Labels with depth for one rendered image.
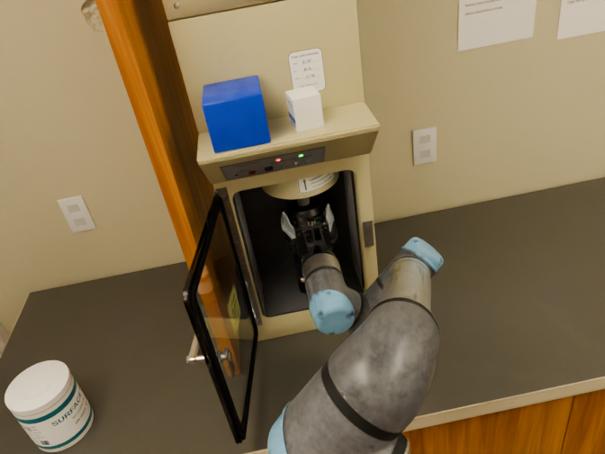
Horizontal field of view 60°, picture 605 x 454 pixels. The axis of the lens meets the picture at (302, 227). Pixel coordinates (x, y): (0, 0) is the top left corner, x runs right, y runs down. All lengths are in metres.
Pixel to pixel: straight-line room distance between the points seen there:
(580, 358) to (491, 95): 0.76
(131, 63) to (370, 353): 0.57
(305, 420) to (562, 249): 1.10
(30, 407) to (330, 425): 0.76
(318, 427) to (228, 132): 0.50
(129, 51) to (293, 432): 0.60
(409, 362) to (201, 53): 0.63
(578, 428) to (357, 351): 0.94
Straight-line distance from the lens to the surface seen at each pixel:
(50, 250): 1.75
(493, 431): 1.34
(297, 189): 1.10
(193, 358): 0.97
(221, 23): 0.95
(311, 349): 1.29
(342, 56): 0.99
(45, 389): 1.24
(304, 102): 0.91
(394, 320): 0.62
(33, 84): 1.51
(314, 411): 0.61
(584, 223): 1.70
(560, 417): 1.39
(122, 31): 0.87
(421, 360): 0.61
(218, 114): 0.88
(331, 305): 0.91
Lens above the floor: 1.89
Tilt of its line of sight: 34 degrees down
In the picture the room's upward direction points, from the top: 10 degrees counter-clockwise
